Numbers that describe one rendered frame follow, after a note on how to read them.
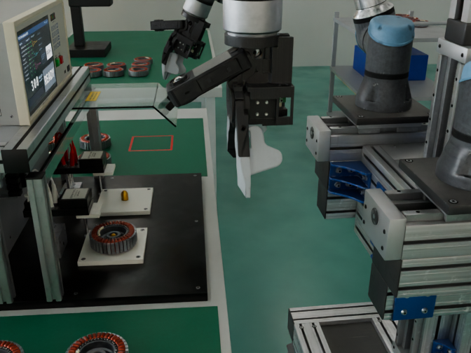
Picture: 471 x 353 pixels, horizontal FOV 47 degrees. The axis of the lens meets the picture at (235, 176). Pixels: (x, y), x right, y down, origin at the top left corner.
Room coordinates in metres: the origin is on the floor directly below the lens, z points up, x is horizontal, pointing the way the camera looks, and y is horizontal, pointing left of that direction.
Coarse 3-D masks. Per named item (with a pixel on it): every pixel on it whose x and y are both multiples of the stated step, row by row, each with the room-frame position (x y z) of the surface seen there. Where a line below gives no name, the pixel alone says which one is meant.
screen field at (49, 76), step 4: (52, 64) 1.29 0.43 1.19; (48, 68) 1.25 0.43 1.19; (52, 68) 1.28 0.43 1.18; (44, 72) 1.21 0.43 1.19; (48, 72) 1.25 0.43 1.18; (52, 72) 1.28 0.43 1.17; (44, 76) 1.20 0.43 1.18; (48, 76) 1.24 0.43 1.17; (52, 76) 1.27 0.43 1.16; (44, 80) 1.20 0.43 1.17; (48, 80) 1.24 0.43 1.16; (52, 80) 1.27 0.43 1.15; (44, 84) 1.20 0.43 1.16; (48, 84) 1.23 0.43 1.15; (52, 84) 1.26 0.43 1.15; (48, 88) 1.23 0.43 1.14
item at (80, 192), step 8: (64, 192) 1.14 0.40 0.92; (72, 192) 1.14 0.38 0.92; (80, 192) 1.14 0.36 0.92; (88, 192) 1.14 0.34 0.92; (64, 200) 1.10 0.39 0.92; (72, 200) 1.10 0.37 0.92; (80, 200) 1.10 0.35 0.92; (88, 200) 1.12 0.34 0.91; (56, 208) 1.10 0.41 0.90; (64, 208) 1.10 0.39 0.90; (72, 208) 1.10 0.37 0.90; (80, 208) 1.10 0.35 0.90; (88, 208) 1.11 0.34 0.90; (96, 208) 1.14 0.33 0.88; (24, 216) 1.09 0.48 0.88; (80, 216) 1.10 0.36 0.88; (88, 216) 1.11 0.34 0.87; (96, 216) 1.11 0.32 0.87
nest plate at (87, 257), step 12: (144, 228) 1.21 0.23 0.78; (144, 240) 1.15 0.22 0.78; (84, 252) 1.10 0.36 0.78; (96, 252) 1.10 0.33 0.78; (132, 252) 1.10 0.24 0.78; (144, 252) 1.11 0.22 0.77; (84, 264) 1.06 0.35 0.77; (96, 264) 1.06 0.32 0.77; (108, 264) 1.06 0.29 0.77; (120, 264) 1.07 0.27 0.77
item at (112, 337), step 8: (88, 336) 0.80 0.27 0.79; (96, 336) 0.80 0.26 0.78; (104, 336) 0.80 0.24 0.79; (112, 336) 0.80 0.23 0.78; (72, 344) 0.78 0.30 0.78; (80, 344) 0.78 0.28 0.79; (88, 344) 0.79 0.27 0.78; (96, 344) 0.79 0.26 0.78; (104, 344) 0.79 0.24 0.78; (112, 344) 0.78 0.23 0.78; (120, 344) 0.78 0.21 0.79; (72, 352) 0.76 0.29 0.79; (80, 352) 0.77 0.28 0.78; (88, 352) 0.78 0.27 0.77; (96, 352) 0.77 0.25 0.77; (104, 352) 0.77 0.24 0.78; (112, 352) 0.78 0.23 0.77; (120, 352) 0.76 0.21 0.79; (128, 352) 0.77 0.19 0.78
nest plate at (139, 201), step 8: (104, 192) 1.43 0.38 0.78; (112, 192) 1.43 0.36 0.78; (120, 192) 1.43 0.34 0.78; (128, 192) 1.43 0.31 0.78; (136, 192) 1.43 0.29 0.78; (144, 192) 1.43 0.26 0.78; (152, 192) 1.43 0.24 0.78; (104, 200) 1.37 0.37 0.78; (112, 200) 1.37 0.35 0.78; (120, 200) 1.37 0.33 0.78; (128, 200) 1.37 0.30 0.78; (136, 200) 1.37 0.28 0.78; (144, 200) 1.37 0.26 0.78; (104, 208) 1.33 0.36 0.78; (112, 208) 1.33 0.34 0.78; (120, 208) 1.33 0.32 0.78; (128, 208) 1.33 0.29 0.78; (136, 208) 1.33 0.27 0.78; (144, 208) 1.33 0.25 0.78
